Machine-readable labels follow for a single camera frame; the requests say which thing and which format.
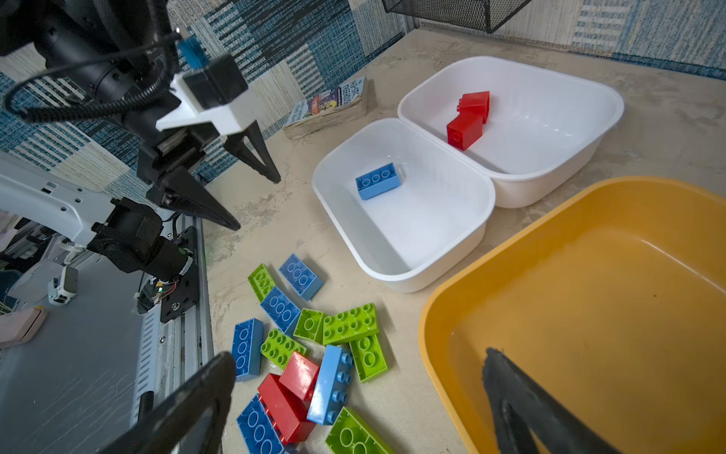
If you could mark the near white plastic bin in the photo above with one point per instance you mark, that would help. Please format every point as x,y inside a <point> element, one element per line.
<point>410,236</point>

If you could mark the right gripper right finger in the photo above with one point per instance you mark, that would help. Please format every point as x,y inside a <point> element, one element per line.
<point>525,415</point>

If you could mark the green brick top tall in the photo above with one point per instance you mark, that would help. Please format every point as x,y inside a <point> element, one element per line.
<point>351,325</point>

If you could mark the red long centre brick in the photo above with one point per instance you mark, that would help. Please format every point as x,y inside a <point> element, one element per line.
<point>286,411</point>

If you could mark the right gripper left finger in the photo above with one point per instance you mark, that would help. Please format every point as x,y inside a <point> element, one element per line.
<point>193,417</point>

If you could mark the red centre square brick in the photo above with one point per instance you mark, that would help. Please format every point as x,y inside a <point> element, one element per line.
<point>300,377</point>

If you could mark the yellow plastic bin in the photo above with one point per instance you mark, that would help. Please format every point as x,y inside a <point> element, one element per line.
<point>614,303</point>

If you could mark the green diagonal long brick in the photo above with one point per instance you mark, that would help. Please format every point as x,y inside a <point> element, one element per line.
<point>279,348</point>

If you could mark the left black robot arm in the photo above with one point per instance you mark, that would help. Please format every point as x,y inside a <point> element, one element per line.
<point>110,112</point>

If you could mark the light blue brick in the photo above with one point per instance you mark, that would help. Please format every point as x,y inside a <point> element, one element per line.
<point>377,182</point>
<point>331,391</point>

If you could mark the colourful paperback book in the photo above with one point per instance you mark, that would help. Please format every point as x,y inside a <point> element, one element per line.
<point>345,103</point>

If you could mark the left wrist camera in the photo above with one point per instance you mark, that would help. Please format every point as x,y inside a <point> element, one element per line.
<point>217,94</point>

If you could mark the small green square brick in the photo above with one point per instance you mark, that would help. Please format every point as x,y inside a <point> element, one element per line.
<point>310,326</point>

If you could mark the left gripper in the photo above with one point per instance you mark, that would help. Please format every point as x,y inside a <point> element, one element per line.
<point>164,164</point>

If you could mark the black wire shelf rack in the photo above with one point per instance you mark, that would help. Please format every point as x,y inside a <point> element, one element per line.
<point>482,15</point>

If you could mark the small green brick top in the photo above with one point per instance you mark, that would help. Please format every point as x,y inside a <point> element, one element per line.
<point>369,358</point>

